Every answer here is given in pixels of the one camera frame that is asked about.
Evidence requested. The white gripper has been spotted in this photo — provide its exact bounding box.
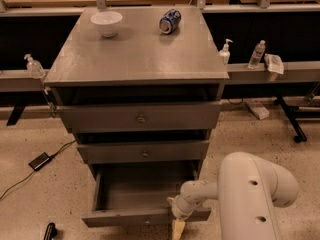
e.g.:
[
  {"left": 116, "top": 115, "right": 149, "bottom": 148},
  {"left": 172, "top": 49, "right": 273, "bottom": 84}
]
[{"left": 167, "top": 195, "right": 196, "bottom": 240}]

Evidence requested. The grey bottom drawer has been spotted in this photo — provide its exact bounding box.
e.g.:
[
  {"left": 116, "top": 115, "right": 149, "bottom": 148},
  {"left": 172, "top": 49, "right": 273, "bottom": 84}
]
[{"left": 82, "top": 160, "right": 198, "bottom": 227}]

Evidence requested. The grey drawer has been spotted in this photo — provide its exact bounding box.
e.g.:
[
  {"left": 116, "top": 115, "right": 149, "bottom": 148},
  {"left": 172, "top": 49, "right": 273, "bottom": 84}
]
[
  {"left": 82, "top": 160, "right": 198, "bottom": 227},
  {"left": 77, "top": 140, "right": 209, "bottom": 164},
  {"left": 58, "top": 102, "right": 221, "bottom": 133}
]

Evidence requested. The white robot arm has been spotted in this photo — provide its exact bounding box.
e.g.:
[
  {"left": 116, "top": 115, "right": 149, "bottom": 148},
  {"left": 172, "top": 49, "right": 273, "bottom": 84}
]
[{"left": 168, "top": 152, "right": 299, "bottom": 240}]

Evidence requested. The grey middle drawer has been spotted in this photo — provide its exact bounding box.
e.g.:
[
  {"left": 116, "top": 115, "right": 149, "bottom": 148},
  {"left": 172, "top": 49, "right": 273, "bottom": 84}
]
[{"left": 77, "top": 140, "right": 209, "bottom": 164}]

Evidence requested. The grey top drawer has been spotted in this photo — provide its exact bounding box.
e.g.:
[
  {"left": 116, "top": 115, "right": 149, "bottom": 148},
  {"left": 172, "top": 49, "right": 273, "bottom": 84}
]
[{"left": 58, "top": 102, "right": 221, "bottom": 133}]

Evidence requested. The grey drawer cabinet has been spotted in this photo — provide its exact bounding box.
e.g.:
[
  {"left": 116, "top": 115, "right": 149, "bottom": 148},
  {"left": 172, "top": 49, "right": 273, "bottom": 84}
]
[{"left": 43, "top": 6, "right": 230, "bottom": 182}]

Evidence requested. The black object on floor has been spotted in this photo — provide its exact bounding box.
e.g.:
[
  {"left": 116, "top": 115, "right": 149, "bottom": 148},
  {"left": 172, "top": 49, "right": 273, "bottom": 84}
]
[{"left": 43, "top": 222, "right": 57, "bottom": 240}]

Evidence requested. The white power strip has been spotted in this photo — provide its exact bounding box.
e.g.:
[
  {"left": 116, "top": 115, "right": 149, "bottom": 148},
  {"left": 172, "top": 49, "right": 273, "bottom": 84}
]
[{"left": 246, "top": 101, "right": 269, "bottom": 120}]

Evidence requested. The black wheeled stand leg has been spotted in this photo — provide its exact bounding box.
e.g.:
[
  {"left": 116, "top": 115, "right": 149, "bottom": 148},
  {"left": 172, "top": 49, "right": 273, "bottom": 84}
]
[{"left": 274, "top": 96, "right": 320, "bottom": 143}]

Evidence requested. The black power adapter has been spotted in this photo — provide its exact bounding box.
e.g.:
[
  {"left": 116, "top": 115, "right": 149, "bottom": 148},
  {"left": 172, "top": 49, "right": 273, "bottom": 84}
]
[{"left": 29, "top": 152, "right": 51, "bottom": 171}]

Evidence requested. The right white pump bottle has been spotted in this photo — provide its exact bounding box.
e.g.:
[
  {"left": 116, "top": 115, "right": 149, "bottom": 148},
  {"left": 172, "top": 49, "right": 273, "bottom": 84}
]
[{"left": 219, "top": 39, "right": 232, "bottom": 65}]

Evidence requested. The crumpled white plastic bag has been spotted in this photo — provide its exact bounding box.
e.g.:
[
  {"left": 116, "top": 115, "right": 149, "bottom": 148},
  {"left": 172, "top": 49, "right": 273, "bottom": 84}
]
[{"left": 264, "top": 53, "right": 284, "bottom": 74}]

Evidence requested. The clear plastic water bottle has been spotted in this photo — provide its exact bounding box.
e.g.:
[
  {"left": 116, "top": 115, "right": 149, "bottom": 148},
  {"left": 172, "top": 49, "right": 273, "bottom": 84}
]
[{"left": 248, "top": 40, "right": 266, "bottom": 69}]

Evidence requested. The blue soda can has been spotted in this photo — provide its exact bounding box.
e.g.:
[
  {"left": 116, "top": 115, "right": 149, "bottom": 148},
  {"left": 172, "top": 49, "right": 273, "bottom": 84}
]
[{"left": 159, "top": 9, "right": 181, "bottom": 34}]

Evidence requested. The left clear pump bottle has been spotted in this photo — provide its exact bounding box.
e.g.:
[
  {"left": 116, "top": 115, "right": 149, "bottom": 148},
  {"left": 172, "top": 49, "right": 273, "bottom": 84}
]
[{"left": 24, "top": 54, "right": 46, "bottom": 79}]

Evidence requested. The white ceramic bowl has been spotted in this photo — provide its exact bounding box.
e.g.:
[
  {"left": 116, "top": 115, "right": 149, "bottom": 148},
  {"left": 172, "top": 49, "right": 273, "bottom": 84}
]
[{"left": 90, "top": 11, "right": 123, "bottom": 37}]

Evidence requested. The black adapter cable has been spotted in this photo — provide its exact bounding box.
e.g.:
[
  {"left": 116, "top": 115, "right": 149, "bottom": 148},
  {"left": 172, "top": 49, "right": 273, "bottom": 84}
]
[{"left": 0, "top": 139, "right": 77, "bottom": 201}]

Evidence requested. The grey metal rail shelf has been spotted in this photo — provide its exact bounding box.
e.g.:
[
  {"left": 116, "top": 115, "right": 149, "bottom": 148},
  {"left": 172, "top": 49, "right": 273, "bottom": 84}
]
[{"left": 0, "top": 61, "right": 320, "bottom": 92}]

